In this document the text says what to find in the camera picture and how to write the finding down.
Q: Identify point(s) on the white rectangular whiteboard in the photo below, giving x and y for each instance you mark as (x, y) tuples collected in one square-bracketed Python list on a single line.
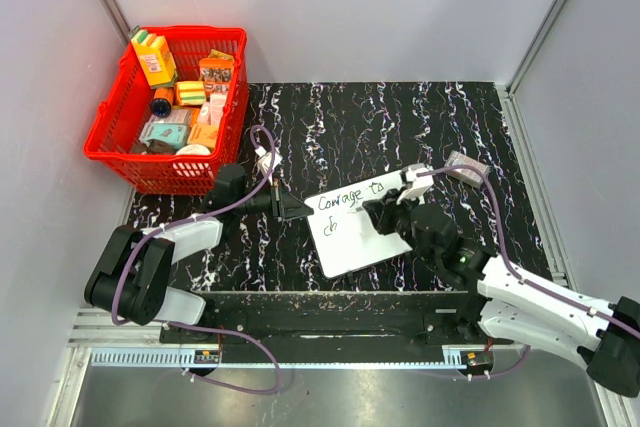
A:
[(346, 243)]

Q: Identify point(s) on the orange snack box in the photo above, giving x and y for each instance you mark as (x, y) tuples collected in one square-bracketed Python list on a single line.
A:
[(216, 67)]

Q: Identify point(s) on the yellow juice carton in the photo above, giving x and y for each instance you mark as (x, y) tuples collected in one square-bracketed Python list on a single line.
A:
[(155, 58)]

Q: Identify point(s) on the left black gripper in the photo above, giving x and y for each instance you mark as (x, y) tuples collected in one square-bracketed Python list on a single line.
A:
[(284, 206)]

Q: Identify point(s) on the orange small box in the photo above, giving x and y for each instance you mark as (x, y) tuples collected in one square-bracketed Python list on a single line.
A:
[(205, 135)]

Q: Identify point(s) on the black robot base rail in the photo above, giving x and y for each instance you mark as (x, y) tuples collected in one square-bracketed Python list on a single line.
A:
[(346, 327)]

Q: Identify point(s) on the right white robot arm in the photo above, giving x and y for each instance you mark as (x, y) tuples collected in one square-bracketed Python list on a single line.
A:
[(510, 303)]

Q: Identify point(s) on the teal product box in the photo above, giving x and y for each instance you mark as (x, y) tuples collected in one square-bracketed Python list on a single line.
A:
[(175, 135)]

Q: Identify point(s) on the orange can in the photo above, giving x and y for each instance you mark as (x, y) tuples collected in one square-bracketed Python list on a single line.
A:
[(162, 102)]

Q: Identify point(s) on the grey whiteboard eraser block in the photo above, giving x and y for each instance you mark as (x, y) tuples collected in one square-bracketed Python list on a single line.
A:
[(469, 170)]

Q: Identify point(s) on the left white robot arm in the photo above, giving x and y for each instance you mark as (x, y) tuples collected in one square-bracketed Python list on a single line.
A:
[(131, 277)]

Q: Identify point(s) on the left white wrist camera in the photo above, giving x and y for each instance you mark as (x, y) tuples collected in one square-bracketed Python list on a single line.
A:
[(267, 161)]

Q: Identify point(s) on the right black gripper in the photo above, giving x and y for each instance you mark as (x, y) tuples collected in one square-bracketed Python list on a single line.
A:
[(382, 211)]

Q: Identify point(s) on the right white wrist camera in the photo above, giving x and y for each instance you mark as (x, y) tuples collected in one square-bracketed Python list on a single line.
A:
[(416, 181)]

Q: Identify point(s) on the white round lid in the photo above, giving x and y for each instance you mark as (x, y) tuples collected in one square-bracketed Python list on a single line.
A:
[(193, 150)]

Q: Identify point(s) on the yellow green sponge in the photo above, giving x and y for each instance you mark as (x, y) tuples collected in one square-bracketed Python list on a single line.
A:
[(189, 93)]

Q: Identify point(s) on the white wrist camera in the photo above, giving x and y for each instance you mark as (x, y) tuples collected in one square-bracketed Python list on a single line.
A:
[(267, 161), (416, 181)]

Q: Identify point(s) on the pink white box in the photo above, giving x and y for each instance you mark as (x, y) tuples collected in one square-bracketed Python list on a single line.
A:
[(212, 110)]

